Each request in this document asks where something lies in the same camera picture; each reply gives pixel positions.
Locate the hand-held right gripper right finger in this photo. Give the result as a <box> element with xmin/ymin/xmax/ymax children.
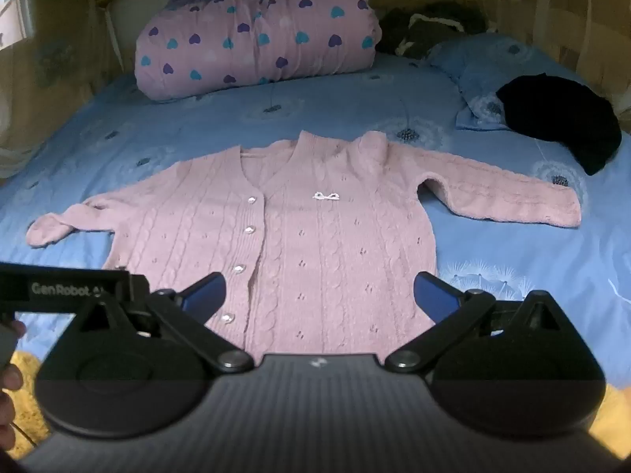
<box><xmin>384</xmin><ymin>271</ymin><xmax>569</xmax><ymax>374</ymax></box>

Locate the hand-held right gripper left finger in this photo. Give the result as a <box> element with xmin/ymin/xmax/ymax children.
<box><xmin>74</xmin><ymin>271</ymin><xmax>255</xmax><ymax>374</ymax></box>

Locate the pink knitted cardigan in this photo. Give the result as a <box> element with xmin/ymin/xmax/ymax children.
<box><xmin>26</xmin><ymin>130</ymin><xmax>582</xmax><ymax>358</ymax></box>

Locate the person's left hand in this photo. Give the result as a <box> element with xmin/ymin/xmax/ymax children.
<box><xmin>0</xmin><ymin>319</ymin><xmax>27</xmax><ymax>454</ymax></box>

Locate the blue dandelion bed sheet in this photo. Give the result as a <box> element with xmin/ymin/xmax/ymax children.
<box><xmin>0</xmin><ymin>52</ymin><xmax>631</xmax><ymax>350</ymax></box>

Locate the beige net curtain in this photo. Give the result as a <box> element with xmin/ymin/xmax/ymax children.
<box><xmin>454</xmin><ymin>0</ymin><xmax>631</xmax><ymax>134</ymax></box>
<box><xmin>0</xmin><ymin>0</ymin><xmax>126</xmax><ymax>181</ymax></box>

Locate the black cloth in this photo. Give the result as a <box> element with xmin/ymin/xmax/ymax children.
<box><xmin>496</xmin><ymin>73</ymin><xmax>623</xmax><ymax>176</ymax></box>

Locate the blue dandelion pillow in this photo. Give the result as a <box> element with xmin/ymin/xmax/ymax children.
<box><xmin>428</xmin><ymin>34</ymin><xmax>597</xmax><ymax>131</ymax></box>

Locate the dark rumpled cloth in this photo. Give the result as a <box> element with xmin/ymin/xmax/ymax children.
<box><xmin>375</xmin><ymin>2</ymin><xmax>490</xmax><ymax>60</ymax></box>

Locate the pink heart-printed quilt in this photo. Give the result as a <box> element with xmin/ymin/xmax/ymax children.
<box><xmin>134</xmin><ymin>0</ymin><xmax>383</xmax><ymax>103</ymax></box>

